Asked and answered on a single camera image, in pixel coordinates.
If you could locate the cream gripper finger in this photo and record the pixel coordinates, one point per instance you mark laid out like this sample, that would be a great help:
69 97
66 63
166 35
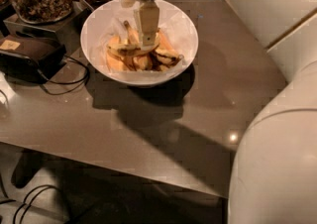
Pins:
127 3
147 22

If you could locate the white bowl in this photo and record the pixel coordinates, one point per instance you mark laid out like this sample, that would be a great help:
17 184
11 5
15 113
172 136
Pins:
161 40

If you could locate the yellow banana left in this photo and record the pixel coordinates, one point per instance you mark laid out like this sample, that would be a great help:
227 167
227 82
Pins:
115 62

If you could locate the small banana bottom centre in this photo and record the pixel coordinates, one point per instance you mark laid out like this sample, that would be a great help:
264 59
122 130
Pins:
143 62

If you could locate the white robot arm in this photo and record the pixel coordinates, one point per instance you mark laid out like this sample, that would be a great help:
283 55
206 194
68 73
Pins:
273 179

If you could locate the spotted yellow banana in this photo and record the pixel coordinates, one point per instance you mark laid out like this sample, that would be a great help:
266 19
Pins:
121 49

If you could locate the brown spotted banana right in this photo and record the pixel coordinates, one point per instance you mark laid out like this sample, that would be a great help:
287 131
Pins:
167 57

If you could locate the black device with label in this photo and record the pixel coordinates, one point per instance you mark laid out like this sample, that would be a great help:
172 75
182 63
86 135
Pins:
34 60

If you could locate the metal tray under jars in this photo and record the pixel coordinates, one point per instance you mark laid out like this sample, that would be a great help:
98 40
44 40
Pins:
67 31

